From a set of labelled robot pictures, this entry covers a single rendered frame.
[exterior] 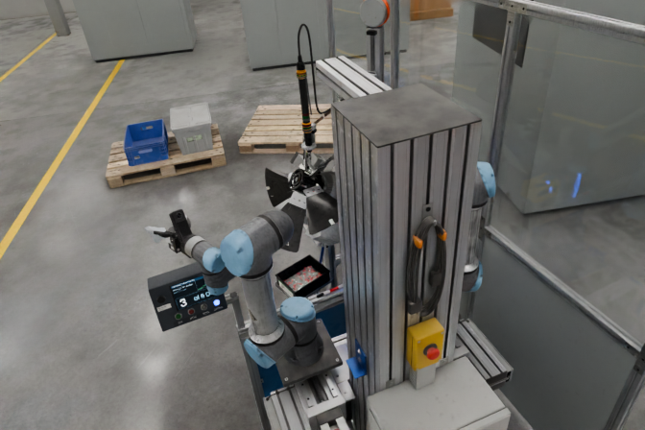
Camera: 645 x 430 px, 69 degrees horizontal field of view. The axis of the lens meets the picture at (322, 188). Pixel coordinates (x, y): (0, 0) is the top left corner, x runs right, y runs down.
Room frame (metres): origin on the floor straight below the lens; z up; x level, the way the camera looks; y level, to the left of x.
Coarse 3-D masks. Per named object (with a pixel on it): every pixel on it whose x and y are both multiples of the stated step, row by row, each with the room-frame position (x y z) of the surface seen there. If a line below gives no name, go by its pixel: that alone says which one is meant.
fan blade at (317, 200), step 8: (312, 200) 1.88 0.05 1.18; (320, 200) 1.87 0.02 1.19; (328, 200) 1.86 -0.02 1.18; (336, 200) 1.86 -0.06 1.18; (312, 208) 1.82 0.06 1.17; (320, 208) 1.81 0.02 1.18; (328, 208) 1.80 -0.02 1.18; (336, 208) 1.79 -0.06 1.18; (312, 216) 1.78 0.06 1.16; (320, 216) 1.77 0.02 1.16; (328, 216) 1.75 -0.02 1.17; (336, 216) 1.74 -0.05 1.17; (312, 224) 1.74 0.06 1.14; (320, 224) 1.73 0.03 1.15; (328, 224) 1.71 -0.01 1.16; (312, 232) 1.70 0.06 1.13
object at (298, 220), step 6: (288, 204) 1.98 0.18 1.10; (294, 204) 1.97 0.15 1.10; (282, 210) 1.97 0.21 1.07; (288, 210) 1.96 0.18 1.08; (294, 210) 1.95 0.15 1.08; (300, 210) 1.95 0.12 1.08; (294, 216) 1.93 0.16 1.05; (300, 216) 1.93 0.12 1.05; (294, 222) 1.92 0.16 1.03; (300, 222) 1.91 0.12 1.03; (294, 228) 1.90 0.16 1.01; (300, 228) 1.89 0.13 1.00; (294, 234) 1.88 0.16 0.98; (300, 234) 1.87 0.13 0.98; (294, 240) 1.85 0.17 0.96; (294, 246) 1.83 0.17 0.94
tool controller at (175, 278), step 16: (176, 272) 1.39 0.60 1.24; (192, 272) 1.37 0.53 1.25; (160, 288) 1.30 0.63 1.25; (176, 288) 1.31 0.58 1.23; (192, 288) 1.32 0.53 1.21; (160, 304) 1.27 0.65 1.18; (176, 304) 1.29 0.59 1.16; (192, 304) 1.30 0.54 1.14; (208, 304) 1.32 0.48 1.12; (224, 304) 1.33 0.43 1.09; (160, 320) 1.25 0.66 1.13; (176, 320) 1.27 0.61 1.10; (192, 320) 1.28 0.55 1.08
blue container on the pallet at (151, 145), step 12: (156, 120) 4.92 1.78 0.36; (132, 132) 4.85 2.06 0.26; (144, 132) 4.88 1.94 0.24; (156, 132) 4.91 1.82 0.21; (132, 144) 4.78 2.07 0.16; (144, 144) 4.33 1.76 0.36; (156, 144) 4.35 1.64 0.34; (132, 156) 4.30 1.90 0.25; (144, 156) 4.32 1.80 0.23; (156, 156) 4.35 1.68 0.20; (168, 156) 4.41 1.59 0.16
